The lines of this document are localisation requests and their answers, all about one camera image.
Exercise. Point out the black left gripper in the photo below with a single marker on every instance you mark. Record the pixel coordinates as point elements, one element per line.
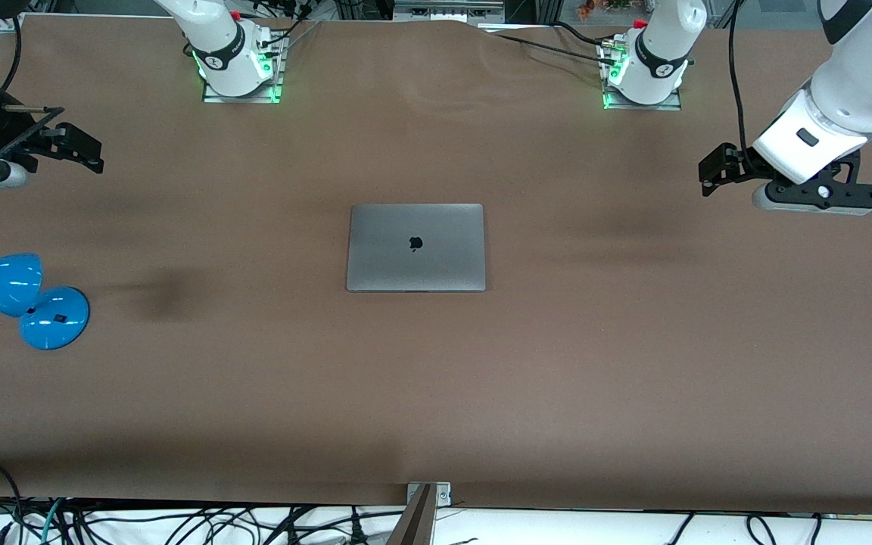
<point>742,161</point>

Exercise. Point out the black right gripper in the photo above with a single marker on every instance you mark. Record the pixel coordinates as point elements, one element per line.
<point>3,129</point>

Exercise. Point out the silver grey laptop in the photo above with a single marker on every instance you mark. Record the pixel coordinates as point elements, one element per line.
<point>413,265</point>

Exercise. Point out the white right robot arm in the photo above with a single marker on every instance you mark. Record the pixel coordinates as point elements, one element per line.
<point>228,53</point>

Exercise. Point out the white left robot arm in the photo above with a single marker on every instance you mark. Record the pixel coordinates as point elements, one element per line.
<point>852,83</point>

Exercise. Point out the brown table cover sheet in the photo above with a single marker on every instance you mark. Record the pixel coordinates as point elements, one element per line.
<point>436,378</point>

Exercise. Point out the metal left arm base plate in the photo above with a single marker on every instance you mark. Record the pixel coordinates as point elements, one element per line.
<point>644,106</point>

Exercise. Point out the aluminium frame rail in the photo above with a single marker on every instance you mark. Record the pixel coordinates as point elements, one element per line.
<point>447,9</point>

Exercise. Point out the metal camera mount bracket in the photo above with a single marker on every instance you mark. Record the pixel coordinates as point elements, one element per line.
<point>442,493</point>

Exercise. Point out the dark camera support pole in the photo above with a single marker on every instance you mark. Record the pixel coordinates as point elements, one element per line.
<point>415,522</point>

